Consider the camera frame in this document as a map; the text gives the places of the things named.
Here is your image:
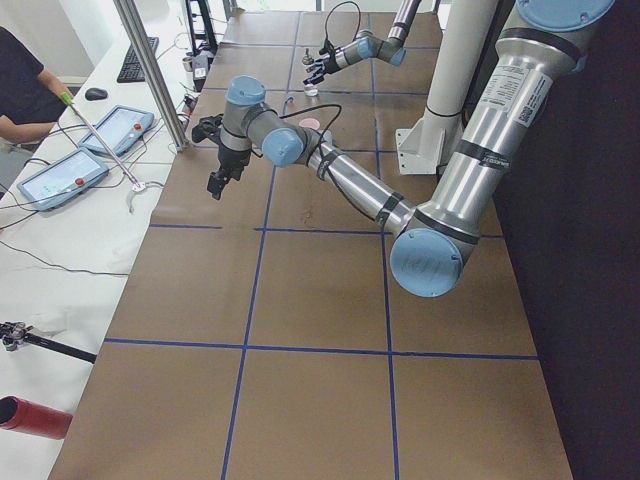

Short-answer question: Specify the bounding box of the black tripod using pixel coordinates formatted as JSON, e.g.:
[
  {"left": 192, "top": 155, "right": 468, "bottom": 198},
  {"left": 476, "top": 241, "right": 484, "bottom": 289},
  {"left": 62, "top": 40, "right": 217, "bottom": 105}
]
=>
[{"left": 1, "top": 322, "right": 97, "bottom": 364}]

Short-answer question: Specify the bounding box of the person in black shirt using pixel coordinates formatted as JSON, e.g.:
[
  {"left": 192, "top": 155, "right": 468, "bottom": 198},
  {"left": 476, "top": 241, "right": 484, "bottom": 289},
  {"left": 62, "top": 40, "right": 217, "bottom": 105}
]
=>
[{"left": 1, "top": 27, "right": 73, "bottom": 144}]

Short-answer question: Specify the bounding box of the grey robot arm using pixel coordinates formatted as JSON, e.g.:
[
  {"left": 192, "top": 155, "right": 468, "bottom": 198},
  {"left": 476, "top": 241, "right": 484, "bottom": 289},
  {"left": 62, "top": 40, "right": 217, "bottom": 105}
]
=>
[
  {"left": 303, "top": 0, "right": 421, "bottom": 89},
  {"left": 192, "top": 1, "right": 612, "bottom": 297}
]

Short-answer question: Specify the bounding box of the pink plastic cup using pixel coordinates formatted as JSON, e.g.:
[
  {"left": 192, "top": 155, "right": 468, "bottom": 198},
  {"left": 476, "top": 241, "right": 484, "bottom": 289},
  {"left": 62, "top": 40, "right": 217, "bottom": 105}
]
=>
[{"left": 299, "top": 118, "right": 321, "bottom": 130}]

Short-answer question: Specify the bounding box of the black computer mouse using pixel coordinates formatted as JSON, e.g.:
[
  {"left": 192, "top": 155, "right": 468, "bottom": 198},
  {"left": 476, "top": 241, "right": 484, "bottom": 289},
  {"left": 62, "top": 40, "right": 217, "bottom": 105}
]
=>
[{"left": 84, "top": 87, "right": 109, "bottom": 101}]

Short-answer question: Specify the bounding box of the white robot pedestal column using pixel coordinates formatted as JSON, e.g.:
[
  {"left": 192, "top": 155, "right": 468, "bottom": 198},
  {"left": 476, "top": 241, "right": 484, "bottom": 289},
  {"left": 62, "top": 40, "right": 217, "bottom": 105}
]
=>
[{"left": 396, "top": 0, "right": 498, "bottom": 175}]

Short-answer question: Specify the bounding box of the aluminium frame post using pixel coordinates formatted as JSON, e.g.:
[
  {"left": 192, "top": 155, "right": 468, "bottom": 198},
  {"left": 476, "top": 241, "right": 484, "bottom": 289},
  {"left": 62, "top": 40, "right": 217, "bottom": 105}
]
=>
[{"left": 114, "top": 0, "right": 189, "bottom": 152}]

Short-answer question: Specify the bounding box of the far teach pendant tablet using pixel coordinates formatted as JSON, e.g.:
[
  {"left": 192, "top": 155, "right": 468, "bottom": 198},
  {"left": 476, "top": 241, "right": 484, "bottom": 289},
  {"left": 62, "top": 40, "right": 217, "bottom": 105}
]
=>
[{"left": 95, "top": 105, "right": 155, "bottom": 156}]

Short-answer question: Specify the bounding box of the long metal grabber stick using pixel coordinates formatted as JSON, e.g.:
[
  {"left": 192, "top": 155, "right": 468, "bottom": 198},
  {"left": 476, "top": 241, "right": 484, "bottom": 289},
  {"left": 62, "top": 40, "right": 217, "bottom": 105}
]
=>
[{"left": 60, "top": 92, "right": 164, "bottom": 214}]

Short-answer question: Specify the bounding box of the red cylinder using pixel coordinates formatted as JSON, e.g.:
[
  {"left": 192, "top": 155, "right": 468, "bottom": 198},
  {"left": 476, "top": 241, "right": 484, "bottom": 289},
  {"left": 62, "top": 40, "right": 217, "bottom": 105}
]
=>
[{"left": 1, "top": 396, "right": 73, "bottom": 440}]

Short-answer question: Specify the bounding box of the black keyboard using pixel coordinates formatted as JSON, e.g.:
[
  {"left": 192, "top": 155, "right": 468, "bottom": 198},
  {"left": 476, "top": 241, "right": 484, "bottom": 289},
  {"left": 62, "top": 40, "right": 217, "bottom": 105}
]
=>
[{"left": 116, "top": 45, "right": 145, "bottom": 84}]

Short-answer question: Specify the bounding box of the teach pendant tablet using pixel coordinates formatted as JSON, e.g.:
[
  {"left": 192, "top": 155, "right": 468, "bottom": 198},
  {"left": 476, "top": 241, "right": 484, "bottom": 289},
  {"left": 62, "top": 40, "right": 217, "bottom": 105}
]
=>
[
  {"left": 18, "top": 147, "right": 109, "bottom": 212},
  {"left": 95, "top": 105, "right": 155, "bottom": 156}
]

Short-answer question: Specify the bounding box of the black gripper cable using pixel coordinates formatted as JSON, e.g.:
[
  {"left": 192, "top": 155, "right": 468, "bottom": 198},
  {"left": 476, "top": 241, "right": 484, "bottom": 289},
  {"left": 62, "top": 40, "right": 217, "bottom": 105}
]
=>
[
  {"left": 322, "top": 0, "right": 362, "bottom": 51},
  {"left": 249, "top": 103, "right": 344, "bottom": 161}
]

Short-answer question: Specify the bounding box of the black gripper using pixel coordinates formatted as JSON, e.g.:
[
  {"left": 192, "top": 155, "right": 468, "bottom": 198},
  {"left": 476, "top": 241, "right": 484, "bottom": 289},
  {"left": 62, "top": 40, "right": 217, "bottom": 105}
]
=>
[
  {"left": 191, "top": 114, "right": 251, "bottom": 200},
  {"left": 303, "top": 41, "right": 346, "bottom": 86}
]

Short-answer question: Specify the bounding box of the near teach pendant tablet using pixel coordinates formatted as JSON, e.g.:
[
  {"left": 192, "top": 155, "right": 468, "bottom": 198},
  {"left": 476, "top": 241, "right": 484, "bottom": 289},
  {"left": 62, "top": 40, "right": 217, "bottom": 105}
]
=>
[{"left": 18, "top": 147, "right": 109, "bottom": 212}]

